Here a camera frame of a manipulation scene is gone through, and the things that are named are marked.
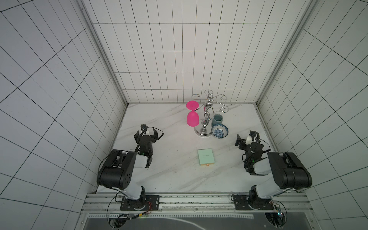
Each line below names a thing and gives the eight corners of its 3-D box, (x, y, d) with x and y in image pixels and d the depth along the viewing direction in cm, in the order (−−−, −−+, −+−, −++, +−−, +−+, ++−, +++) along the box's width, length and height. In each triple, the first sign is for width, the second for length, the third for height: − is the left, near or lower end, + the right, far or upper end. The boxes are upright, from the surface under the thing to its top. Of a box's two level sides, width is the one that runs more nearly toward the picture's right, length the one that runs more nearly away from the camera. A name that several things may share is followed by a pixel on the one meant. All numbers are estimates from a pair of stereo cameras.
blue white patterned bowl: (212, 138, 100) (212, 135, 97) (210, 126, 106) (211, 123, 103) (228, 138, 100) (229, 135, 97) (225, 126, 106) (226, 123, 103)
